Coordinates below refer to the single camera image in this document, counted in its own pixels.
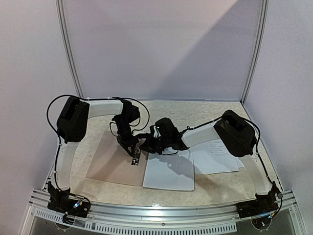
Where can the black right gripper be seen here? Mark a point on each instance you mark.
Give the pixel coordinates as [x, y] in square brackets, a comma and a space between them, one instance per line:
[152, 143]

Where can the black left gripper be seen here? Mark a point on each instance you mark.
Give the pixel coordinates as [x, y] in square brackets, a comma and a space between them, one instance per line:
[127, 143]

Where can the brown paper folder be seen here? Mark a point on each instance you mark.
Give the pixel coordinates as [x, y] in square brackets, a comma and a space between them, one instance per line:
[111, 163]

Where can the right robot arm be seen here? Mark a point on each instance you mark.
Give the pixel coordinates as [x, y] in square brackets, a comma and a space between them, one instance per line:
[239, 135]

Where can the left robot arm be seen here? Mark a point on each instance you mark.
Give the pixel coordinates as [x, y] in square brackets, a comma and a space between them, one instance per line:
[71, 128]

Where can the metal folder clip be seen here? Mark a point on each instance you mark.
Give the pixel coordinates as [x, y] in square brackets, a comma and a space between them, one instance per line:
[136, 157]

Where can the stack of printed papers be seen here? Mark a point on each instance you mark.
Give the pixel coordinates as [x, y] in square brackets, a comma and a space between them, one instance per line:
[212, 157]

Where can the aluminium front rail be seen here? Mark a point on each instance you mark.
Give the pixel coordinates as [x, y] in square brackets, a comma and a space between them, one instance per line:
[158, 213]

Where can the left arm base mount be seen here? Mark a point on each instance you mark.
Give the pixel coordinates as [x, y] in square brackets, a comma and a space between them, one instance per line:
[65, 202]

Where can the perforated white cable tray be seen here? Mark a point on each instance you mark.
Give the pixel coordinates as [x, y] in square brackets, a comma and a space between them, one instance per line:
[51, 223]

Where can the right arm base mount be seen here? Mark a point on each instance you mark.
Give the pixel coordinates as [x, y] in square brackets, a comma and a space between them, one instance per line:
[263, 204]

